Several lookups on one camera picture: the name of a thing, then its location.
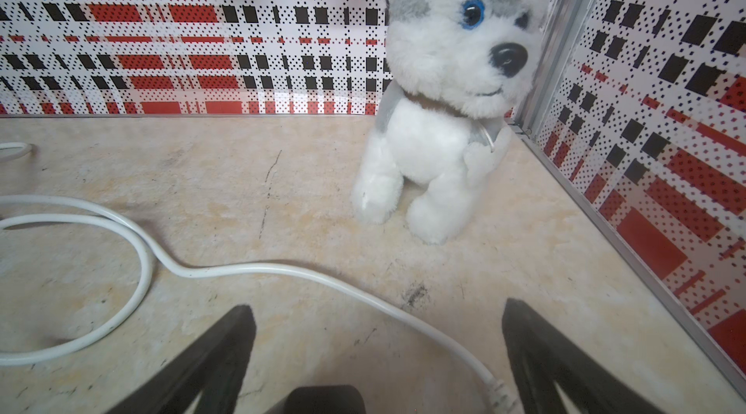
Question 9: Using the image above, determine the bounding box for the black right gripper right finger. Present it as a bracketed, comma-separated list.
[502, 299, 661, 413]

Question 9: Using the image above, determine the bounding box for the white power strip cord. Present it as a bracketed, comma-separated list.
[0, 141, 35, 162]

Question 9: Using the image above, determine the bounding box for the grey white husky plush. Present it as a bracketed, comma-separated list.
[351, 0, 550, 244]

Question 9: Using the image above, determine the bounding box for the black power strip with cord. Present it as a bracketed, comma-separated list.
[0, 193, 526, 414]

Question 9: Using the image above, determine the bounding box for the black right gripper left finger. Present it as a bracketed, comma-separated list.
[110, 305, 256, 413]

